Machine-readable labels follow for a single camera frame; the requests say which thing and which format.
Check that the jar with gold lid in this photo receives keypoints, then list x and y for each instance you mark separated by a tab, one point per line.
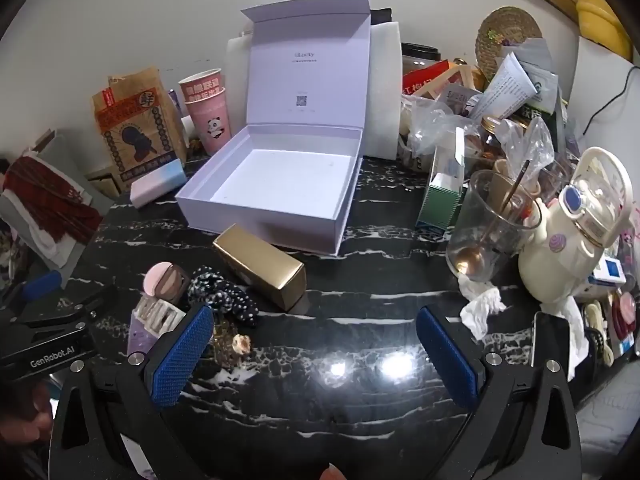
492	122

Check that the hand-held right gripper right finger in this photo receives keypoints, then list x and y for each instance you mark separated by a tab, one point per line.
447	360

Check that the clear glass cup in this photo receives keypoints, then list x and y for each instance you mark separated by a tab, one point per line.
480	225

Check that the brown printed paper bag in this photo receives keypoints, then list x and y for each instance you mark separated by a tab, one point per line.
135	130

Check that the red packet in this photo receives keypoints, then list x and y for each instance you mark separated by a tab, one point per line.
425	77

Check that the lavender gift box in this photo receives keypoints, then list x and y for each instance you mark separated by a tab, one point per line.
280	180

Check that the pink and blue power bank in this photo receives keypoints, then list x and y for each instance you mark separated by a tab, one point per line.
157	182

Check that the beige hair claw clip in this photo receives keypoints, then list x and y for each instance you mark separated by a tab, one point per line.
157	315

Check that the pink panda paper cup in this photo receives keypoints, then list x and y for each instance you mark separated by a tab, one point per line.
210	125

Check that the beige storage box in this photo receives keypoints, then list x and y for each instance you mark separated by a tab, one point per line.
102	180

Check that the clear plastic bag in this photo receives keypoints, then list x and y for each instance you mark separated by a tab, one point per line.
435	120

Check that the printed paper leaflet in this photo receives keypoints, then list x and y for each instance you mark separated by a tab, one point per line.
510	90

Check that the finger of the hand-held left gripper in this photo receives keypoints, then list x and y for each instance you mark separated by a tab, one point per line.
70	311
42	281

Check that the small black box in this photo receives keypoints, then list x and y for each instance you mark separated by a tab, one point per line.
382	16

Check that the crumpled white tissue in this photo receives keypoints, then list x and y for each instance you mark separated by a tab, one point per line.
480	310

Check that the round woven mat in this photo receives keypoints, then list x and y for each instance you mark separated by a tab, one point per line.
505	30

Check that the green and white carton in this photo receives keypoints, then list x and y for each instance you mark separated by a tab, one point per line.
440	205

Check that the red paper cup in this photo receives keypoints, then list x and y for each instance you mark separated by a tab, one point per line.
200	87

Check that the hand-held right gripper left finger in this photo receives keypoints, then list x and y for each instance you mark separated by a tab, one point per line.
182	355

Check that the gold flower hair clip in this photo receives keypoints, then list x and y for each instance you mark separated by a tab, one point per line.
227	345

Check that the dark glossy square box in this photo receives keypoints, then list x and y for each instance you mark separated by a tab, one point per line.
177	281

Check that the gold spoon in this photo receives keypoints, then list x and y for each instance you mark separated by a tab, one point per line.
470	260

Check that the pink round compact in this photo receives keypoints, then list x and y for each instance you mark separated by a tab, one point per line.
156	276

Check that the person's left hand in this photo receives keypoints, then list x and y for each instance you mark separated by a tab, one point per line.
22	422

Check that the gold rectangular box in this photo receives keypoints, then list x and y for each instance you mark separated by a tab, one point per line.
260	265

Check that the red plaid scarf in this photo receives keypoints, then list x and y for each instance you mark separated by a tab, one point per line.
50	200

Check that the white paper roll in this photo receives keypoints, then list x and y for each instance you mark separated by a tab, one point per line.
187	130

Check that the person's right hand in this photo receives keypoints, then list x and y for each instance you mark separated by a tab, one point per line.
331	474

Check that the black polka dot scrunchie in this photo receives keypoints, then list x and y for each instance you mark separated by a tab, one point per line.
235	304

